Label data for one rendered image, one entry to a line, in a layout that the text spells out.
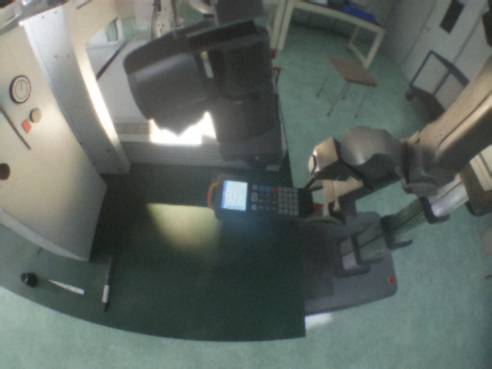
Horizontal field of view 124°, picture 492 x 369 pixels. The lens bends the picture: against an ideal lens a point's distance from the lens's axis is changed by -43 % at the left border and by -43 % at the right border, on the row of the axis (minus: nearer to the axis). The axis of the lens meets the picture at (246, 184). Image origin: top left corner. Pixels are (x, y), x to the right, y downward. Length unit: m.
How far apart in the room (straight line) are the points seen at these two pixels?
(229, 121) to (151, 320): 0.45
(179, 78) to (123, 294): 0.48
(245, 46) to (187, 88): 0.06
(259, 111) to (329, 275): 1.00
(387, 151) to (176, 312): 0.49
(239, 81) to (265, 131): 0.07
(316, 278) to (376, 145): 0.89
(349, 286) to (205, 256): 0.82
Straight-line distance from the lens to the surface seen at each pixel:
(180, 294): 0.52
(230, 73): 0.20
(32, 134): 0.43
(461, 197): 0.71
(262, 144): 0.23
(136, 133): 0.61
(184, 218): 0.56
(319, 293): 1.11
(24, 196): 0.43
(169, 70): 0.19
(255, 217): 0.41
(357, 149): 0.31
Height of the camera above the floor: 1.27
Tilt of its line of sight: 58 degrees down
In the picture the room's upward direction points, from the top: 13 degrees clockwise
